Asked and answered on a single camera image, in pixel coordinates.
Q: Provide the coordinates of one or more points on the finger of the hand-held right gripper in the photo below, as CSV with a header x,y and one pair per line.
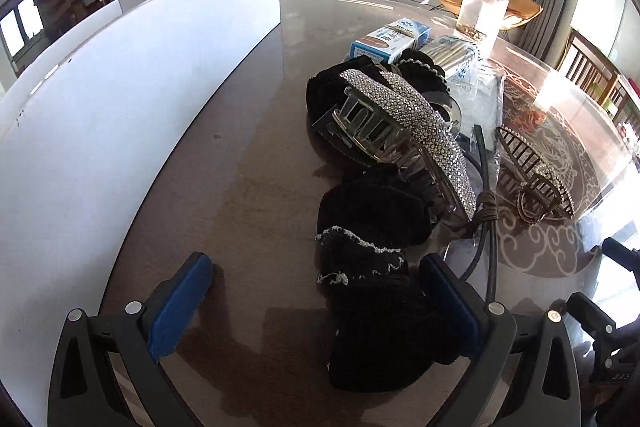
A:
x,y
622,253
590,311

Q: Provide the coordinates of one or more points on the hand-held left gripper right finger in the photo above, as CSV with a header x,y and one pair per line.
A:
x,y
450,307

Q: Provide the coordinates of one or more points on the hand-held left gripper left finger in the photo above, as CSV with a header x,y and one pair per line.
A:
x,y
175,302

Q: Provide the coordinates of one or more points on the black fuzzy scrunchie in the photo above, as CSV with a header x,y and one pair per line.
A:
x,y
390,337

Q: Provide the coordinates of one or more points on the bubble-wrapped phone case packet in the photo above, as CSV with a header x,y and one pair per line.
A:
x,y
487,102

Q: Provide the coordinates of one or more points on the white storage box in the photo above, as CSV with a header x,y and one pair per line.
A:
x,y
125,82

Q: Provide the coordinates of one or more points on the black scrunchie beaded white trim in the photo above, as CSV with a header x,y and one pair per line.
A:
x,y
420,67

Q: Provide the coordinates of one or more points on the bag of wooden chopsticks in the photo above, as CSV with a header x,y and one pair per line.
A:
x,y
452,54

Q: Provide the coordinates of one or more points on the blue and white cream box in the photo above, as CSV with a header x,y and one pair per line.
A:
x,y
385,39

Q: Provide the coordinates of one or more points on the brown patterned glass desktop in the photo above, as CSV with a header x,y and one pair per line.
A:
x,y
240,207

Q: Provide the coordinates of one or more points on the black scrunchie lacy white trim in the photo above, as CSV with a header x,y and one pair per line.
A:
x,y
360,257

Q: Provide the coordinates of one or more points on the gold rhinestone hair claw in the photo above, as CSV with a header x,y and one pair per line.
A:
x,y
540,187

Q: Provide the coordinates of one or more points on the tan rubber band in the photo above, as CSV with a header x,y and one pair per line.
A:
x,y
488,207

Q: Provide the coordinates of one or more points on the black velvet scrunchie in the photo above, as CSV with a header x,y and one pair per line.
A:
x,y
325,97
370,207

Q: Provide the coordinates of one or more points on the wooden dining chair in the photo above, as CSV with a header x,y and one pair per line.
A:
x,y
627,94
587,62

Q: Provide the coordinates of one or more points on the large silver rhinestone hair claw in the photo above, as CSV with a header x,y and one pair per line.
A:
x,y
430,127

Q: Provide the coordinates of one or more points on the clear plastic jar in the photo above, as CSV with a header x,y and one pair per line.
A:
x,y
482,12

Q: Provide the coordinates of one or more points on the window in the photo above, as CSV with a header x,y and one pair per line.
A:
x,y
20,27

